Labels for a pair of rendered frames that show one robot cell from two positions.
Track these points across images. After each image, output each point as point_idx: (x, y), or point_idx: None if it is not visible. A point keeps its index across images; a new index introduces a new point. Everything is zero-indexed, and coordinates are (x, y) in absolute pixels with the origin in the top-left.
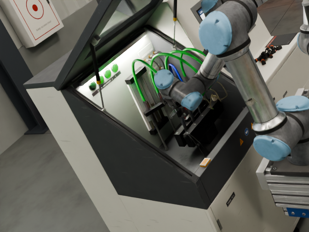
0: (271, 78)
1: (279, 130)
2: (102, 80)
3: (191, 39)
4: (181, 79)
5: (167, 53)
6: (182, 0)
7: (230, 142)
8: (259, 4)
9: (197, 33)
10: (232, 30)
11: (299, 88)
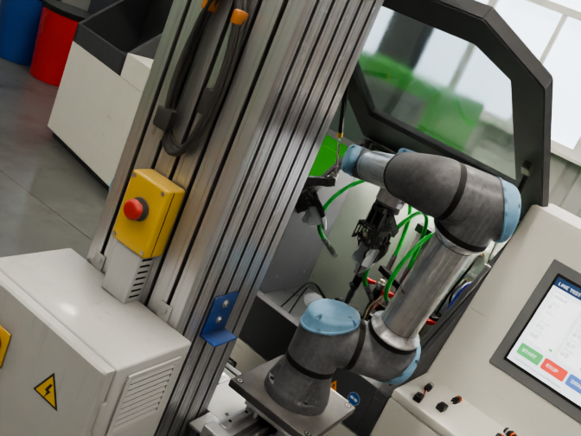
0: (437, 429)
1: None
2: None
3: (490, 273)
4: (448, 307)
5: (414, 212)
6: (560, 237)
7: (287, 327)
8: (358, 172)
9: (511, 285)
10: None
11: (347, 400)
